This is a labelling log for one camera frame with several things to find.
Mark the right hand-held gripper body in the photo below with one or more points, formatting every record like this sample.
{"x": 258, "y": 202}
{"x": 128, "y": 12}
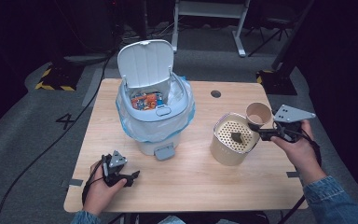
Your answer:
{"x": 292, "y": 114}

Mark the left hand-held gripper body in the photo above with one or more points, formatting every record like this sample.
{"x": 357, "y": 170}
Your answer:
{"x": 115, "y": 162}

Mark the brown paper cup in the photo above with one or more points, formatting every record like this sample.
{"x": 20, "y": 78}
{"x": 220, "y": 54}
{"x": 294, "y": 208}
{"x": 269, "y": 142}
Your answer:
{"x": 262, "y": 109}

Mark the soggy residue lump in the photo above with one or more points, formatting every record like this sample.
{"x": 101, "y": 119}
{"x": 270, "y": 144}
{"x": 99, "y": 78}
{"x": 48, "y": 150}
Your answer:
{"x": 236, "y": 137}

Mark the beige container with perforated strainer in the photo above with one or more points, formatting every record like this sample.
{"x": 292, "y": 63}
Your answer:
{"x": 227, "y": 155}

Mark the translucent blue bin liner bag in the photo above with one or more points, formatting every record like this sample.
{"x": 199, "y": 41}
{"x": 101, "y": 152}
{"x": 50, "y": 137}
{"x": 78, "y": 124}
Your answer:
{"x": 155, "y": 132}

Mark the white and blue pedal bin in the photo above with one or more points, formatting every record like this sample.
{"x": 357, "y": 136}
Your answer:
{"x": 146, "y": 62}

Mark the person's left hand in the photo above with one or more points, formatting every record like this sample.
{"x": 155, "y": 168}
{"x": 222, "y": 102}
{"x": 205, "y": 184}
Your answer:
{"x": 99, "y": 194}

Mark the person's right hand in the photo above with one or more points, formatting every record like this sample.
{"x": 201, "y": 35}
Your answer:
{"x": 298, "y": 149}

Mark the black yellow striped stand base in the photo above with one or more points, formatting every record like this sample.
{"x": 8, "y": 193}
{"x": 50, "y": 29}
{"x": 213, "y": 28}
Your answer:
{"x": 59, "y": 79}
{"x": 276, "y": 82}

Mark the grey tape piece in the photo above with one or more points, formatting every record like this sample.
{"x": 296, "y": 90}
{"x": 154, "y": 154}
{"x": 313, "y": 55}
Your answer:
{"x": 75, "y": 182}
{"x": 292, "y": 174}

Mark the black slanted stand pole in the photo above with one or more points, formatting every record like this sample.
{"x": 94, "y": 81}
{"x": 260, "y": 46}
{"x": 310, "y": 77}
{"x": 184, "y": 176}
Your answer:
{"x": 292, "y": 34}

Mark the black tripod stand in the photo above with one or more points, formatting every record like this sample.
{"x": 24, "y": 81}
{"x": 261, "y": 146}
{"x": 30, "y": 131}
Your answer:
{"x": 270, "y": 29}

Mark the white desk frame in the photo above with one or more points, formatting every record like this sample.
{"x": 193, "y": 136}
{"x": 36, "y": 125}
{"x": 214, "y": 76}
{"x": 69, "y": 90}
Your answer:
{"x": 209, "y": 9}

